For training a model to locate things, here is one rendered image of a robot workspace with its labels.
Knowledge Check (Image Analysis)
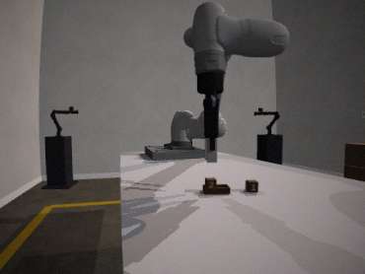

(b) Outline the brown wooden tray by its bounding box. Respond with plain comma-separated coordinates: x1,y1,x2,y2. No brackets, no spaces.
203,184,231,194

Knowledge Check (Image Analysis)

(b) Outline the small brown cube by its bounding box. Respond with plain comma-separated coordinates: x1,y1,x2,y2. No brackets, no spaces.
246,180,258,192
205,177,216,188

